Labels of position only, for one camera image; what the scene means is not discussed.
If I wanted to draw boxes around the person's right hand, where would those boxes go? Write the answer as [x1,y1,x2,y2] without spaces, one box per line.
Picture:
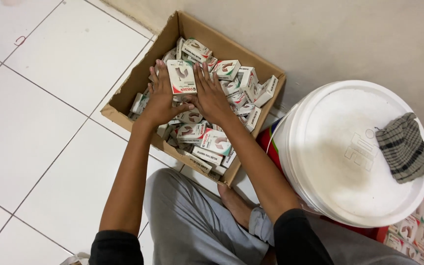
[185,62,235,128]

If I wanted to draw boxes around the white plastic bucket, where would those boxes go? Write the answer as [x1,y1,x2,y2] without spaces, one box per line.
[267,107,310,207]

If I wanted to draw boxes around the brown cardboard carton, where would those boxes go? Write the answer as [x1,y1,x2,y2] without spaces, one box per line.
[100,10,287,187]

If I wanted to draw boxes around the grey checked cloth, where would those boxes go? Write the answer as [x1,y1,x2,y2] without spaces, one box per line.
[375,112,424,185]

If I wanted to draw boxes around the person's black shirt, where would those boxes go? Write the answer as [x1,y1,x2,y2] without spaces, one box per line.
[89,209,335,265]

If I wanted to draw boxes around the person's left hand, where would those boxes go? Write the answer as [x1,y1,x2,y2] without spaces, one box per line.
[137,59,196,129]

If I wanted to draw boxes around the person's bare foot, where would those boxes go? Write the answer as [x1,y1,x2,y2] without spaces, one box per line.
[217,183,260,229]

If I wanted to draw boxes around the white plastic bag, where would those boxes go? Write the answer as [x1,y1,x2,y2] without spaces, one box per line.
[59,252,91,265]

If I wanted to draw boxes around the white bucket lid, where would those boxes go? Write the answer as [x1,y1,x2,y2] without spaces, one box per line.
[289,80,424,228]

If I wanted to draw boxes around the person's grey trousers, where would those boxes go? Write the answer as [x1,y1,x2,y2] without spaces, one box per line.
[143,169,419,265]

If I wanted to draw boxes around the small white nail packet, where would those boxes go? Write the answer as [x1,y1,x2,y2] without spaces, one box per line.
[166,60,198,97]

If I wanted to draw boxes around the pile of white nail boxes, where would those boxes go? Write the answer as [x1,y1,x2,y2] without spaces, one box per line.
[128,36,279,181]

